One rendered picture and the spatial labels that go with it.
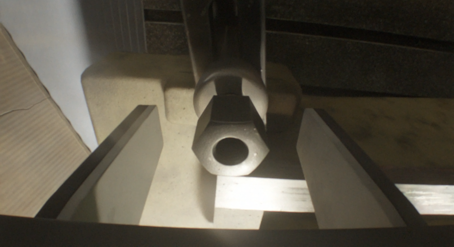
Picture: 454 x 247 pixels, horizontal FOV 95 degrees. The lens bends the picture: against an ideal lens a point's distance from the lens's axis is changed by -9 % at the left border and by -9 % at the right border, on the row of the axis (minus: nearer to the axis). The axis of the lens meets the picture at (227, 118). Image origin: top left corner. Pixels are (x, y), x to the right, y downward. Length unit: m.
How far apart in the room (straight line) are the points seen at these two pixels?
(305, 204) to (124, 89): 0.16
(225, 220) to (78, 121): 0.39
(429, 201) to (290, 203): 0.10
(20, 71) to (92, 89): 0.29
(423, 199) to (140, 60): 0.25
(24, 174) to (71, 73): 0.18
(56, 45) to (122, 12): 0.13
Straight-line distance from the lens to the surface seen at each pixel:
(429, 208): 0.23
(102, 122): 0.23
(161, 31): 0.37
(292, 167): 0.16
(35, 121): 0.49
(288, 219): 0.31
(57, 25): 0.45
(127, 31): 0.40
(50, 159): 0.50
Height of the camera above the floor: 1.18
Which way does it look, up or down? 58 degrees down
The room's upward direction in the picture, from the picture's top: 178 degrees counter-clockwise
